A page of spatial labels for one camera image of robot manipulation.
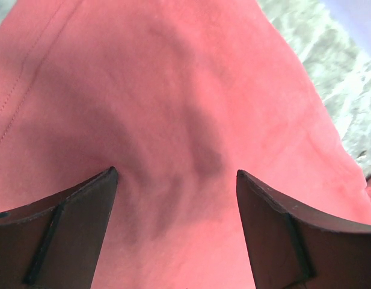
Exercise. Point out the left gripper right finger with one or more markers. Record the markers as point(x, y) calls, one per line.
point(293, 245)

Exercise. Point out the salmon pink t shirt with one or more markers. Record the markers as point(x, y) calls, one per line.
point(177, 96)

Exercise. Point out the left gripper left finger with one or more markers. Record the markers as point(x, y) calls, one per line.
point(56, 241)

